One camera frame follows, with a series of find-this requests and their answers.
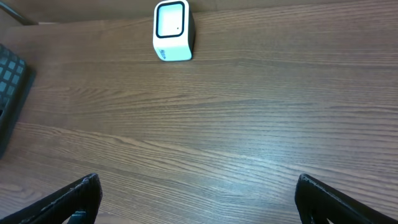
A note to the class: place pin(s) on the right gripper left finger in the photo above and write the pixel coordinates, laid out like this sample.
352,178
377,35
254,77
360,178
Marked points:
77,202

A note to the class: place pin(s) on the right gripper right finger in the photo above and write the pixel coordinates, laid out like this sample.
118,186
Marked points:
317,202

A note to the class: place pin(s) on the white barcode scanner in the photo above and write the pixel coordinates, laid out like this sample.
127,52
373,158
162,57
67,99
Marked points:
173,31

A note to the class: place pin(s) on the grey plastic mesh basket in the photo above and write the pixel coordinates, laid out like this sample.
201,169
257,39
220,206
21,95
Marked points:
17,77

